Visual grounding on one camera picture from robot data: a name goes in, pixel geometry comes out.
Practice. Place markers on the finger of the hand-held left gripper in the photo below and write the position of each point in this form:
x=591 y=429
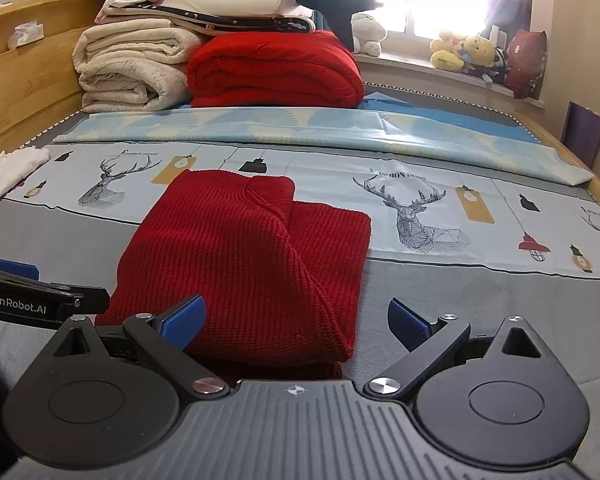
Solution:
x=92 y=299
x=15 y=269

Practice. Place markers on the red folded blanket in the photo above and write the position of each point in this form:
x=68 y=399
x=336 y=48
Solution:
x=275 y=70

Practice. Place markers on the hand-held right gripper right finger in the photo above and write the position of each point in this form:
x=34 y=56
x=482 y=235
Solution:
x=410 y=325

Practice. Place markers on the yellow bear plush toy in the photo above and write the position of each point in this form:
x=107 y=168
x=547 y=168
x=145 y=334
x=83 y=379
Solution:
x=477 y=52

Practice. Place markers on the small white container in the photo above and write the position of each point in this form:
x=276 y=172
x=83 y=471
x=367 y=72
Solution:
x=498 y=36

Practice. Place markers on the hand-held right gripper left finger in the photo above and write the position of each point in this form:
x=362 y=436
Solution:
x=182 y=322

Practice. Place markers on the white pillow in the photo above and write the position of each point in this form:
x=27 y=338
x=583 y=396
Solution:
x=230 y=0

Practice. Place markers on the red plush cushion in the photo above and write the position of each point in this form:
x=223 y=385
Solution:
x=527 y=62

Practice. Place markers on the light blue folded sheet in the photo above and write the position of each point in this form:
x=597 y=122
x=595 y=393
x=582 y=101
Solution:
x=330 y=127

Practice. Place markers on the clear plastic bag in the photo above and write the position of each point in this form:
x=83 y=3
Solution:
x=26 y=35

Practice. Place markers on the dark small plush toy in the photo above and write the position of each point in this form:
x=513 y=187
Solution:
x=495 y=67

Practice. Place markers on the white folded garment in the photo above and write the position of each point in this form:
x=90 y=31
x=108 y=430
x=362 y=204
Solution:
x=7 y=172

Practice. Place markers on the wooden bed frame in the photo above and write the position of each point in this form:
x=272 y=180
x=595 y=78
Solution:
x=20 y=90

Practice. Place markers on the white plush toy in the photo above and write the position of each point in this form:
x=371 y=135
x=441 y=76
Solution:
x=369 y=32

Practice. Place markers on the deer print bed sheet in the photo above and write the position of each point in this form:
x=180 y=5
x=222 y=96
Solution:
x=480 y=310

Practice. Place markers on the purple bag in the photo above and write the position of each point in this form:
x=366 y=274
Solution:
x=585 y=132

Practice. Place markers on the cream folded blanket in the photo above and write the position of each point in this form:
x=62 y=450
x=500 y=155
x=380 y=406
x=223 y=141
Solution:
x=140 y=45
x=130 y=87

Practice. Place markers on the dark star-trimmed folded blanket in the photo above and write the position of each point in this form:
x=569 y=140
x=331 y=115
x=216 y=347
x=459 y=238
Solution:
x=220 y=17

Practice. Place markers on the red knit sweater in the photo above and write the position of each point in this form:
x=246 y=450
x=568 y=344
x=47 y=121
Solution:
x=240 y=260

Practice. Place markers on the yellow duck plush toy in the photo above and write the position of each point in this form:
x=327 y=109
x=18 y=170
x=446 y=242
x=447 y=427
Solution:
x=447 y=55

